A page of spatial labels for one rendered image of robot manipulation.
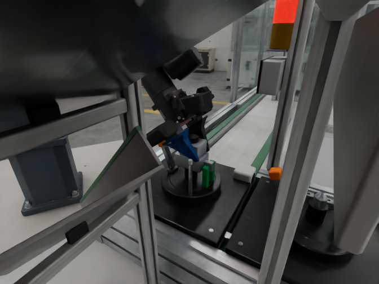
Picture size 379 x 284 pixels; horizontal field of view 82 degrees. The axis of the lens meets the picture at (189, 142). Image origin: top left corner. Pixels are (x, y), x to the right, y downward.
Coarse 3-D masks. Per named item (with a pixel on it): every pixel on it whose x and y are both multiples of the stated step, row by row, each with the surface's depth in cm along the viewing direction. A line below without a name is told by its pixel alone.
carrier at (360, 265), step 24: (264, 192) 49; (312, 192) 49; (264, 216) 43; (312, 216) 38; (240, 240) 38; (264, 240) 38; (312, 240) 36; (288, 264) 34; (312, 264) 34; (336, 264) 34; (360, 264) 34
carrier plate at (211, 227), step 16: (160, 176) 55; (224, 176) 55; (160, 192) 49; (224, 192) 49; (240, 192) 49; (160, 208) 45; (176, 208) 45; (192, 208) 45; (208, 208) 45; (224, 208) 45; (176, 224) 41; (192, 224) 41; (208, 224) 41; (224, 224) 41; (208, 240) 38
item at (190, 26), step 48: (0, 0) 4; (48, 0) 5; (96, 0) 6; (144, 0) 6; (192, 0) 7; (240, 0) 9; (0, 48) 6; (48, 48) 7; (96, 48) 9; (144, 48) 11; (0, 96) 10; (48, 96) 13; (96, 96) 19
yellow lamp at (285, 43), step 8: (272, 24) 47; (280, 24) 45; (288, 24) 44; (272, 32) 47; (280, 32) 45; (288, 32) 45; (272, 40) 47; (280, 40) 46; (288, 40) 45; (272, 48) 47; (280, 48) 46; (288, 48) 46
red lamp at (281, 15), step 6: (276, 0) 44; (282, 0) 43; (288, 0) 42; (294, 0) 42; (276, 6) 44; (282, 6) 43; (288, 6) 43; (294, 6) 43; (276, 12) 45; (282, 12) 44; (288, 12) 43; (294, 12) 43; (276, 18) 45; (282, 18) 44; (288, 18) 44; (294, 18) 44
